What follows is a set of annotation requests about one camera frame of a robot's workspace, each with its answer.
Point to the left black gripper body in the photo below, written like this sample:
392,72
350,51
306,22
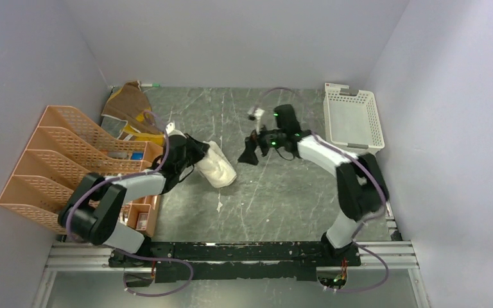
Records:
193,154

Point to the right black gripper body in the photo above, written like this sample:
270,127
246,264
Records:
265,140

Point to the white towel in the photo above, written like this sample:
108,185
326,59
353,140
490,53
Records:
215,167

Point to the brown yellow cloth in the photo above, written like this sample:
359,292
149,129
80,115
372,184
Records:
130,106

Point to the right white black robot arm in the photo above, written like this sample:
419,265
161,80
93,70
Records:
362,192

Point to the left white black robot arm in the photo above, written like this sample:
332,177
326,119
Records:
93,209

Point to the white plastic basket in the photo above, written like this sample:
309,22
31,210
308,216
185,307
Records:
351,119

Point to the orange compartment tray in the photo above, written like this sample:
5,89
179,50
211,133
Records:
142,213

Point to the green tipped marker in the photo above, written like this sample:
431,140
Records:
149,85

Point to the orange file organizer rack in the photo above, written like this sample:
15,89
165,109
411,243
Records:
64,147

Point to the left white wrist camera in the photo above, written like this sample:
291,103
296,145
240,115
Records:
172,130

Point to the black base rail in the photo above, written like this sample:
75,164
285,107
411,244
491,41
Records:
174,261

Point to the aluminium frame rails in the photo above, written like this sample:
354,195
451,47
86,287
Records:
277,200

